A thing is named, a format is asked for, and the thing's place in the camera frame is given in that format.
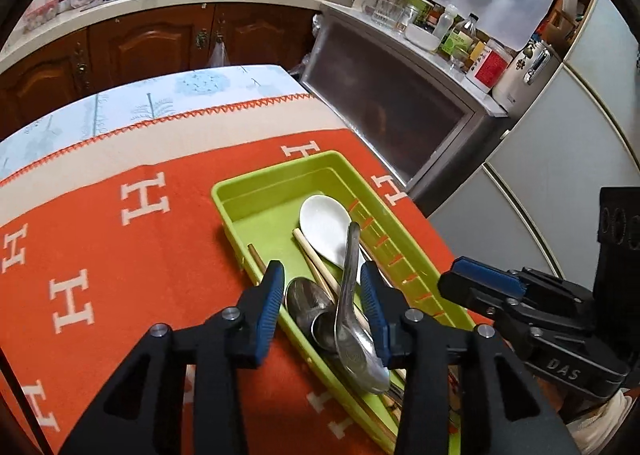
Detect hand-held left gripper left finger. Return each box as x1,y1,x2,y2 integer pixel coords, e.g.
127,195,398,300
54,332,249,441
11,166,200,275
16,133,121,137
60,260,286,455

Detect person's right forearm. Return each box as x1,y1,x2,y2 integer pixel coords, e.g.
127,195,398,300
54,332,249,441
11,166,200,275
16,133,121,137
562,387,633,438

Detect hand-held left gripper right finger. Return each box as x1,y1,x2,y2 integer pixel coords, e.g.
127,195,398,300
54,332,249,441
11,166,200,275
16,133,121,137
360,261,578,455

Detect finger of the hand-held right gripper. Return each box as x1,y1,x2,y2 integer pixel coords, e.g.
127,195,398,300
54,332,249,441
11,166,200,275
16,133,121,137
438,272,532,336
451,257,597,317

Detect white bowl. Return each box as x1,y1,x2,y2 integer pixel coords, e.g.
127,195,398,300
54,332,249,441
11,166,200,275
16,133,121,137
404,22,441,52

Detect large shiny metal spoon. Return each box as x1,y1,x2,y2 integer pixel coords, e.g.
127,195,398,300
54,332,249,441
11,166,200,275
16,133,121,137
286,278,335,336

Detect red-labelled jar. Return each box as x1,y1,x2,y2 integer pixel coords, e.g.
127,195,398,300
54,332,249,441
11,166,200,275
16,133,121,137
465,39,516,95

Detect stainless steel cabinet appliance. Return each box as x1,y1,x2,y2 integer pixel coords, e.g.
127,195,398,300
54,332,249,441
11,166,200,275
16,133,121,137
299,2,508,206

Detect green-labelled glass bottle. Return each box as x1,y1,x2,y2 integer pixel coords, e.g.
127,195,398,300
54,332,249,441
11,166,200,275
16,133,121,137
440,12,480,58

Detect plain brown chopstick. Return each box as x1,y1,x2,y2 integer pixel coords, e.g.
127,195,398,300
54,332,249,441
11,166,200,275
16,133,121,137
247,244,267,275

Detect light blue printed tablecloth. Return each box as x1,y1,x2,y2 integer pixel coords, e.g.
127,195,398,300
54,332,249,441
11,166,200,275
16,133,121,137
0,64,313,176

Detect long-handled dark metal spoon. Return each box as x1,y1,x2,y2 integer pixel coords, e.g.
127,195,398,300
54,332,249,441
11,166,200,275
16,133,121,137
334,222,392,395

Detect red-lidded food container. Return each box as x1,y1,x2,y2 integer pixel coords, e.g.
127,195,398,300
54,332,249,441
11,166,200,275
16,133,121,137
22,0,61,31

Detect small hanging plastic bag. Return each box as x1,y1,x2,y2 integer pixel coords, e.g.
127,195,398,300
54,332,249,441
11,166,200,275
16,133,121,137
206,32,232,70

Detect glass jars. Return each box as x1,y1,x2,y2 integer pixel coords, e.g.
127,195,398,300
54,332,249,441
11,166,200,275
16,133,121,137
362,0,406,28

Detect grey refrigerator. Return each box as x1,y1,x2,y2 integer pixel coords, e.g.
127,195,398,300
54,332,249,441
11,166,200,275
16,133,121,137
425,0,640,296

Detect white thermos pot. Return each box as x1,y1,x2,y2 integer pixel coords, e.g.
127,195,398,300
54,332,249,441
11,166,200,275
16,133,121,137
492,38,561,111

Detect green plastic utensil tray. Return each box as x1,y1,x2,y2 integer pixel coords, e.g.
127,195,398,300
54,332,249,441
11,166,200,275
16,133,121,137
211,150,476,455

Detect white plastic bottle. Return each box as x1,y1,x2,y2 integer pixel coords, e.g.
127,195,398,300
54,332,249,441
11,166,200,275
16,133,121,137
432,4,458,43

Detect brown wooden kitchen cabinets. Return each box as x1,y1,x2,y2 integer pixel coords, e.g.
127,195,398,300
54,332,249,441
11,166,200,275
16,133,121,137
0,2,323,136

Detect orange patterned blanket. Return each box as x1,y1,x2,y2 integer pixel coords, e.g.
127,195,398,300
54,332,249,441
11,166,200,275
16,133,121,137
0,92,501,455

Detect white ceramic spoon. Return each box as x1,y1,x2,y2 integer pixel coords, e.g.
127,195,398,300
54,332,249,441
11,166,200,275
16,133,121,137
299,195,353,270

